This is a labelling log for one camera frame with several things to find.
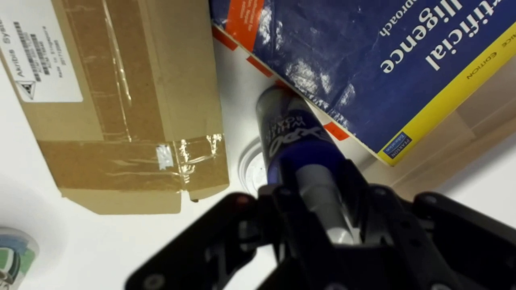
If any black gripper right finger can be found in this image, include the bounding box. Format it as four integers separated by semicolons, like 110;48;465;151
333;157;516;290

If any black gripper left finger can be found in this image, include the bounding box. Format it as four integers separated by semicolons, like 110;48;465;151
125;183;331;290

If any blue spray bottle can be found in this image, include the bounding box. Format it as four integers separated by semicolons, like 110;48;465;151
256;85;360;246

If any brown cardboard box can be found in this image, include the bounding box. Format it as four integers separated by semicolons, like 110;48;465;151
0;0;231;215

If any blue and yellow book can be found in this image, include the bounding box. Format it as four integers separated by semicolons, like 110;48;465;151
209;0;516;167

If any patterned paper cup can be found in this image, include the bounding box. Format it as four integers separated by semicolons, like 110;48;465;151
0;225;41;290

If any white round ring disc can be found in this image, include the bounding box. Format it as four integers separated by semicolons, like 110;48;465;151
236;135;272;197

